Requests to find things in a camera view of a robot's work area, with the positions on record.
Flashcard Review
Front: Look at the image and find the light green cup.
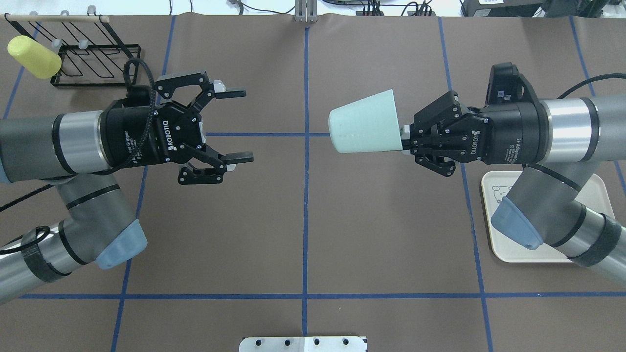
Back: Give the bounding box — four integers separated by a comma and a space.
328, 89, 402, 154

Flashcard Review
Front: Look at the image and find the yellow cup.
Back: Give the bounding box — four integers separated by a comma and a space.
7, 35, 62, 79

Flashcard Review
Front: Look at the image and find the black power box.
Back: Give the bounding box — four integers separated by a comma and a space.
461, 0, 544, 18

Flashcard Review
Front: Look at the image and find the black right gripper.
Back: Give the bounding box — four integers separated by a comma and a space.
401, 90, 548, 177

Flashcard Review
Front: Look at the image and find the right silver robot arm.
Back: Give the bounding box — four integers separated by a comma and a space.
402, 89, 625, 285

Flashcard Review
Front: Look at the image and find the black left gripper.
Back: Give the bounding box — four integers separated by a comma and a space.
100, 71, 253, 185

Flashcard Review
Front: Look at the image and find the black wire cup rack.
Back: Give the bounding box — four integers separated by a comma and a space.
2, 6, 142, 88

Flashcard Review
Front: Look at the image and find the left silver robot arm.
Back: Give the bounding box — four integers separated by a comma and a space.
0, 70, 253, 304

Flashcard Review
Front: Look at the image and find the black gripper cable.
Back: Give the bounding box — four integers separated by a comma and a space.
557, 73, 626, 100
0, 58, 158, 255

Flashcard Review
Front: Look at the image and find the white cartoon serving tray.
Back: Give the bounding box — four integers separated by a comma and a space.
481, 165, 624, 267

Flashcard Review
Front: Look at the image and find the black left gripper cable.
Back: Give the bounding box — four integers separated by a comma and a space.
0, 58, 158, 255

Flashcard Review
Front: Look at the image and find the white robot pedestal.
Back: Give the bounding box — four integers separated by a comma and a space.
238, 336, 368, 352

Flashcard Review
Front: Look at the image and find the aluminium frame post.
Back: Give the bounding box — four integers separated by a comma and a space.
293, 0, 319, 23

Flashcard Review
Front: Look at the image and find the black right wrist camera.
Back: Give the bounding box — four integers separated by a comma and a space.
485, 62, 539, 106

